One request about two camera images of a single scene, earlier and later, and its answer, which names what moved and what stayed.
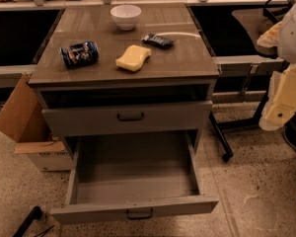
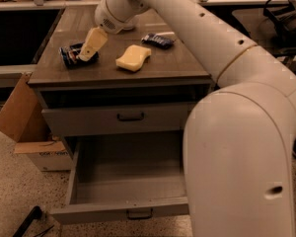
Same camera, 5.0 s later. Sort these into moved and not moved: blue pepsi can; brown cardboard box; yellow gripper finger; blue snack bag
Moved: yellow gripper finger
Not moved: brown cardboard box; blue pepsi can; blue snack bag
